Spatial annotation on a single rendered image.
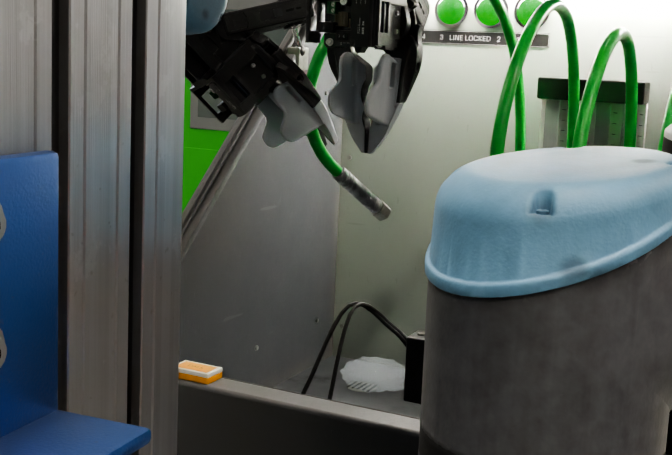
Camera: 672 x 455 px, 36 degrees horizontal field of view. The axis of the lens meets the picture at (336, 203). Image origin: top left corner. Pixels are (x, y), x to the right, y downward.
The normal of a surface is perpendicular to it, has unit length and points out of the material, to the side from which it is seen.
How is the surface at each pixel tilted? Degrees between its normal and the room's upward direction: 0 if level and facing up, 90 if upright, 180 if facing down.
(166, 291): 90
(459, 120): 90
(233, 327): 90
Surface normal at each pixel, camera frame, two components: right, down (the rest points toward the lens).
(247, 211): 0.89, 0.11
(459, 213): -0.84, -0.22
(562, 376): -0.09, 0.15
